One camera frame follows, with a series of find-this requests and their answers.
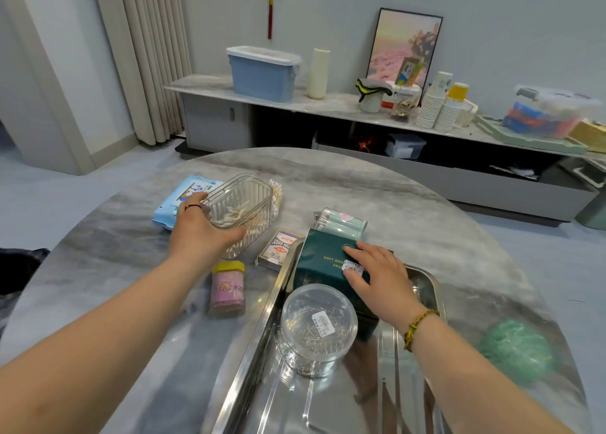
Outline blue wet wipes packet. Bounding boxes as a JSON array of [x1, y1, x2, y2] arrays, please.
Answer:
[[152, 175, 226, 233]]

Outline light wooden box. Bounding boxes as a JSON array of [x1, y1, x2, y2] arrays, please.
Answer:
[[566, 120, 606, 154]]

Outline heap of loose cotton swabs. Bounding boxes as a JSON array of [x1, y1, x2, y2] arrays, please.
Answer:
[[211, 201, 267, 229]]

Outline white dispenser box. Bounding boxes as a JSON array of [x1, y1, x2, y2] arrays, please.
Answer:
[[382, 80, 423, 110]]

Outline clear lidded plastic box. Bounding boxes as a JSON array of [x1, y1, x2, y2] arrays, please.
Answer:
[[384, 133, 428, 160]]

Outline yellow green beaded bracelet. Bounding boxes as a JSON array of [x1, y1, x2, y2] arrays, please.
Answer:
[[403, 309, 441, 353]]

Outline person's right hand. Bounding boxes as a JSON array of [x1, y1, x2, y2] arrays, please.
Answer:
[[343, 241, 428, 328]]

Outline stack of white paper cups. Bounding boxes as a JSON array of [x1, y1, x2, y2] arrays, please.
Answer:
[[415, 71, 454, 129]]

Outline clear storage box colourful contents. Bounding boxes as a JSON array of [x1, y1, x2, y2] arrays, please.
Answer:
[[501, 84, 602, 140]]

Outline black framed pink picture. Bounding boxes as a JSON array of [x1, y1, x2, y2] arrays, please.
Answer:
[[365, 7, 444, 99]]

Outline white mug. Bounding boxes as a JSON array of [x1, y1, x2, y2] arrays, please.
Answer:
[[456, 98, 479, 128]]

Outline pale green bin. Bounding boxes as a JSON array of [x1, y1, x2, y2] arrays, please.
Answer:
[[574, 156, 606, 232]]

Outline clear round jar of pins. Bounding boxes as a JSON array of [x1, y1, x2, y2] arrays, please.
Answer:
[[278, 282, 359, 379]]

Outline person's left forearm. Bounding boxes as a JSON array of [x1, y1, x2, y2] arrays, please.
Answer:
[[0, 251, 223, 434]]

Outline beige pleated curtain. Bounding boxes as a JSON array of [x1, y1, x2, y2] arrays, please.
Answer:
[[89, 0, 193, 147]]

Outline blue storage box white lid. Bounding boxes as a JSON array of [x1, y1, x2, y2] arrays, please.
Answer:
[[226, 45, 302, 103]]

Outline stack of yellow rimmed cups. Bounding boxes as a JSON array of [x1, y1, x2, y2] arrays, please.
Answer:
[[433, 82, 470, 133]]

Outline clear ribbed plastic container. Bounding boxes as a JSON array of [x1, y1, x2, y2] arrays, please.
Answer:
[[201, 173, 276, 260]]

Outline white cup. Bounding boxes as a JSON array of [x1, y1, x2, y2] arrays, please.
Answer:
[[359, 90, 383, 114]]

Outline stainless steel tray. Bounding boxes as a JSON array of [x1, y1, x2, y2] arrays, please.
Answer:
[[201, 239, 449, 434]]

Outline black yellow cloth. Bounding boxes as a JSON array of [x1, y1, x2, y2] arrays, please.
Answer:
[[355, 77, 392, 103]]

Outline long grey marble top cabinet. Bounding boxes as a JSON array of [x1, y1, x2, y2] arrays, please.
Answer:
[[163, 72, 606, 224]]

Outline bundle of wooden cotton swabs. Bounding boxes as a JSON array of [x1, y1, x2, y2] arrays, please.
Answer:
[[267, 178, 285, 222]]

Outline green mesh bath ball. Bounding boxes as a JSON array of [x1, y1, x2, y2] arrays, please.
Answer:
[[477, 318, 556, 386]]

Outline dark green tissue pack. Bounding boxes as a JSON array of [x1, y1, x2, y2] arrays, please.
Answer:
[[292, 228, 396, 343]]

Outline playing card box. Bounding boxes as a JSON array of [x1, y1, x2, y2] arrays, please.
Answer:
[[257, 228, 306, 273]]

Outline cream cylinder vase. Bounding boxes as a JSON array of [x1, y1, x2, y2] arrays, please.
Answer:
[[306, 46, 331, 100]]

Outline mint green cotton swab box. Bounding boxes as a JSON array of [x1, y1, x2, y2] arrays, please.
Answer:
[[312, 206, 369, 241]]

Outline pink jar with yellow lid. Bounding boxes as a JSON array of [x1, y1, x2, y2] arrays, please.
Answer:
[[207, 259, 247, 320]]

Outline red knot wall ornament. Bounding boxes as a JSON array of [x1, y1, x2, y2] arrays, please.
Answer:
[[254, 0, 291, 40]]

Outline person's right forearm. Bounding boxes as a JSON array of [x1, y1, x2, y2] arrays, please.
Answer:
[[402, 310, 582, 434]]

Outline small printed carton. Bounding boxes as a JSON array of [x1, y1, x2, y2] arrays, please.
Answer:
[[395, 57, 426, 89]]

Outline pale green tray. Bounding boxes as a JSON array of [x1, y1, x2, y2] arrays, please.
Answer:
[[473, 115, 591, 155]]

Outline person's left hand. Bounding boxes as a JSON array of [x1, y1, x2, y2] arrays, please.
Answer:
[[169, 191, 248, 265]]

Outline black chair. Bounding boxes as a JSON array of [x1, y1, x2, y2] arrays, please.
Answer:
[[0, 247, 52, 298]]

